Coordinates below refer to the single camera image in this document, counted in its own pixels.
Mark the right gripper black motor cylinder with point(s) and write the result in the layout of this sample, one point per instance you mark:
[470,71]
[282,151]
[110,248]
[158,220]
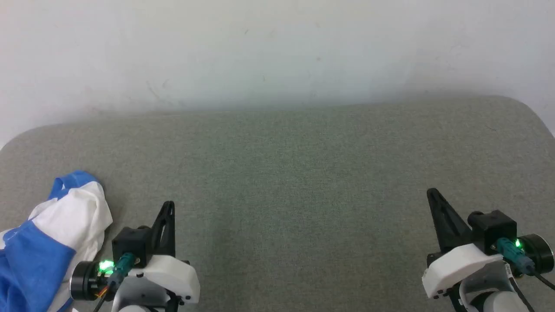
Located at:
[537,253]

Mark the left gripper black motor cylinder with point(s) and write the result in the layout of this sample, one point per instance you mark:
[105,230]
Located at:
[82,281]

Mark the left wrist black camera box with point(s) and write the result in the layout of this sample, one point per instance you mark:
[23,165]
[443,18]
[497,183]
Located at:
[130,242]

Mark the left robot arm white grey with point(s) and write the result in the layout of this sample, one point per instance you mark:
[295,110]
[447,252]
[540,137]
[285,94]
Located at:
[138,292]

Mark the grey-green fabric sofa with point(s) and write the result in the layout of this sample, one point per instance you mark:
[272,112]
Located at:
[295,182]

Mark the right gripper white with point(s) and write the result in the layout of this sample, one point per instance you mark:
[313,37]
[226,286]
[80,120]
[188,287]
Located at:
[455,266]

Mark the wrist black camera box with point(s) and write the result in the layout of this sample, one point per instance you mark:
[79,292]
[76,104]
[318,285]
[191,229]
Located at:
[130,242]
[492,227]

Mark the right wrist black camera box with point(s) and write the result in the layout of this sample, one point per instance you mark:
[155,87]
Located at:
[492,227]

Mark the gripper black motor cylinder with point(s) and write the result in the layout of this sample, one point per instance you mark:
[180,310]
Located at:
[537,253]
[82,281]

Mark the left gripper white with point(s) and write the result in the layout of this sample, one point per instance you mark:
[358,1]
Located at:
[173,277]

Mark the white and blue shirt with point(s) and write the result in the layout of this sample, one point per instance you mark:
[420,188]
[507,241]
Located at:
[43,255]

